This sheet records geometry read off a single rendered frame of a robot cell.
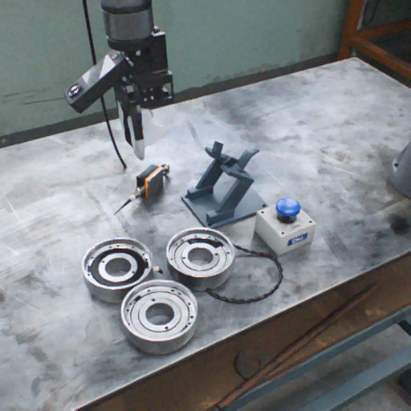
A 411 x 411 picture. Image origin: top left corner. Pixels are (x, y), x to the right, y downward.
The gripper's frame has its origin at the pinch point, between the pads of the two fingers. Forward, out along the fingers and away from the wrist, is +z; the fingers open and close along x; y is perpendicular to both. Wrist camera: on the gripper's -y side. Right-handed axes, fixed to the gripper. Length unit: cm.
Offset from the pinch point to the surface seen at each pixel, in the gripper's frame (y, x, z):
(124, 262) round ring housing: -8.6, -18.6, 7.5
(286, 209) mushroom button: 17.4, -23.0, 3.7
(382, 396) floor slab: 59, -19, 93
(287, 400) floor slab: 33, -9, 91
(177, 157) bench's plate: 10.6, 6.2, 9.1
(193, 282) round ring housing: -0.9, -27.0, 7.7
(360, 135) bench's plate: 50, -1, 11
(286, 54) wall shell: 132, 154, 69
